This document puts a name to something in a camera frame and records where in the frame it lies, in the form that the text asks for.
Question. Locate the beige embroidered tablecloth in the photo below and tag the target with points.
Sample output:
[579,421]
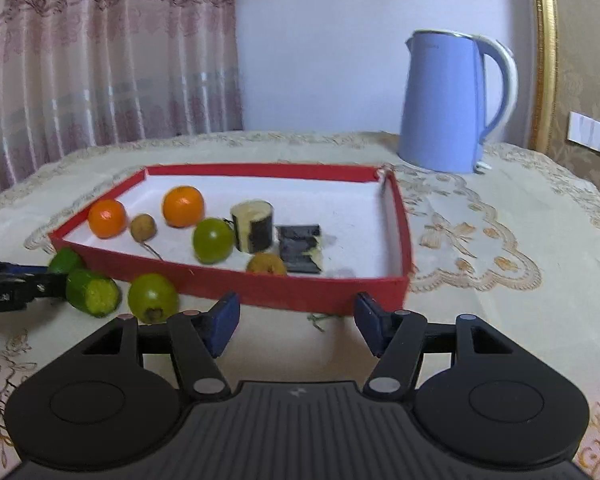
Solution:
[480,260]

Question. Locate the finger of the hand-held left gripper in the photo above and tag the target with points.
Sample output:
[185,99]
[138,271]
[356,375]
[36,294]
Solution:
[25,272]
[20,292]

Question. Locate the brown longan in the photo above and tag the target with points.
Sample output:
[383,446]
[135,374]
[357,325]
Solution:
[143,226]

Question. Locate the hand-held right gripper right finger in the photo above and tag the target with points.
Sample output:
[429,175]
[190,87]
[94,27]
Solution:
[370,323]

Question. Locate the round sugarcane piece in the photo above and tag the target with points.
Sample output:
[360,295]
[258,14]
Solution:
[252,225]

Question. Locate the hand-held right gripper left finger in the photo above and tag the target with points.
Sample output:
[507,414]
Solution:
[225,323]

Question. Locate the pink patterned curtain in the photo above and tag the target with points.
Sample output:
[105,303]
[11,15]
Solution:
[105,60]

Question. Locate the red shallow cardboard box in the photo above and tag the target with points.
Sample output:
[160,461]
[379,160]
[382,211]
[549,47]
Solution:
[330,210]

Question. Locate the large orange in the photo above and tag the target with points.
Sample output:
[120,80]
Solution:
[182,206]

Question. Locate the blue electric kettle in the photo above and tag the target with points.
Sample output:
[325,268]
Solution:
[450,105]

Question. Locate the green cucumber piece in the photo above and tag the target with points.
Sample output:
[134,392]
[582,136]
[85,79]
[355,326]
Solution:
[94,292]

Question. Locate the small orange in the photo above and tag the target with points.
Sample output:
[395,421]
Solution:
[107,217]

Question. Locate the white wall switches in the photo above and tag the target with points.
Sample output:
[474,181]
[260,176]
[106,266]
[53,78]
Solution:
[590,132]

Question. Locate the green round fruit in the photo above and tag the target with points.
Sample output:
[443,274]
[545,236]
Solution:
[152,297]
[212,240]

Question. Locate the small green cucumber end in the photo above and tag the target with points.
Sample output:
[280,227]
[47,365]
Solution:
[65,261]

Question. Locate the dark split sugarcane piece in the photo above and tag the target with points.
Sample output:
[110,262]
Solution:
[300,250]

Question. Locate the gold wall trim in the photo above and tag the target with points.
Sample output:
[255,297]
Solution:
[542,60]

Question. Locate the yellow longan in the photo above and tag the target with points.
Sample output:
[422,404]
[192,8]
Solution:
[266,264]

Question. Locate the small green stem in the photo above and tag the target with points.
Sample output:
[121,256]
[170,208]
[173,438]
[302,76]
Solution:
[319,321]

